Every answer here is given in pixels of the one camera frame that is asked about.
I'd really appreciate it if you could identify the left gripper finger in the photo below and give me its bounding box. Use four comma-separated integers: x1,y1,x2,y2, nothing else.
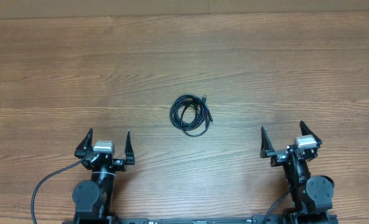
124,131,135,165
74,128,93,157

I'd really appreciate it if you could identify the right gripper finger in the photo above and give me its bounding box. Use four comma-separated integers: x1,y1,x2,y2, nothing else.
260,126,274,158
299,121,322,146

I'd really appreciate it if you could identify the long black USB cable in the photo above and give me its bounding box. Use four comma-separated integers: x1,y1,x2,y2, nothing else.
169,95,210,138

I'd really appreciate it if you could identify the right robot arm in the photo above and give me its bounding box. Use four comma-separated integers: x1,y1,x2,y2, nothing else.
260,121,339,224

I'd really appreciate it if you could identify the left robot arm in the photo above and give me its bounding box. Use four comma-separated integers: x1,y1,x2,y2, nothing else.
72,129,135,224

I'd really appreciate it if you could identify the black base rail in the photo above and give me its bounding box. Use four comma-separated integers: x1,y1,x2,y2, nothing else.
62,213,339,224

